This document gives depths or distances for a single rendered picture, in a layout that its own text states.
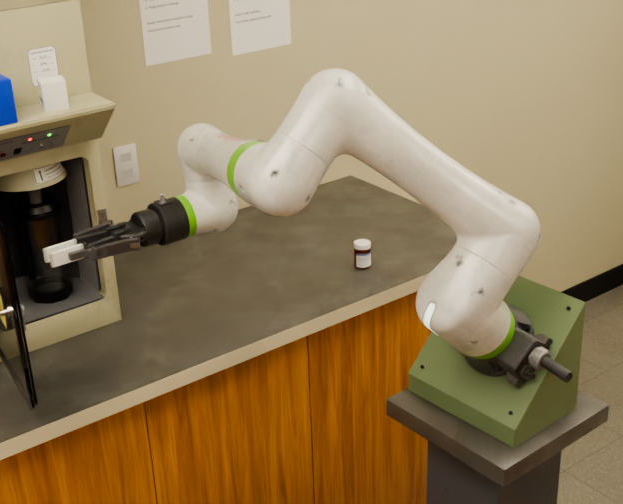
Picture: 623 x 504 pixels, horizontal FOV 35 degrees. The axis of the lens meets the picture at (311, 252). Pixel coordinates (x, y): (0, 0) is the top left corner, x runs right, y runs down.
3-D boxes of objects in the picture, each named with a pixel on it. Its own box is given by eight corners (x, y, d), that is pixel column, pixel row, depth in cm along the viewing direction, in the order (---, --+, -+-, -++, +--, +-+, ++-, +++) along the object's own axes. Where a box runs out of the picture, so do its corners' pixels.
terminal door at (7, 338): (-2, 346, 221) (-34, 178, 204) (36, 412, 197) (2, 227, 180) (-5, 347, 221) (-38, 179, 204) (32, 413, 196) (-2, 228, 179)
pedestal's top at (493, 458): (607, 421, 202) (609, 404, 201) (503, 487, 184) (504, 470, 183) (489, 360, 225) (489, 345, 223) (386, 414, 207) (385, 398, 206)
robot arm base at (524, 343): (594, 355, 184) (582, 344, 180) (547, 420, 184) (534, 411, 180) (494, 294, 202) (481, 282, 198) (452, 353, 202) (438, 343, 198)
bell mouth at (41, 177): (-25, 177, 226) (-30, 154, 224) (47, 159, 236) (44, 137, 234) (4, 198, 213) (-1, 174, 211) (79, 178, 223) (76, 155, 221)
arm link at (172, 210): (192, 248, 208) (170, 234, 215) (186, 196, 203) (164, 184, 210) (166, 256, 205) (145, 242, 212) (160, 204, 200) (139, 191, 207)
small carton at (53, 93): (41, 106, 208) (36, 78, 205) (65, 102, 209) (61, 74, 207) (44, 112, 204) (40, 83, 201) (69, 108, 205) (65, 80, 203)
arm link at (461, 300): (537, 304, 189) (493, 263, 175) (492, 373, 188) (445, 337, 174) (487, 278, 198) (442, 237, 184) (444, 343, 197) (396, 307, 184)
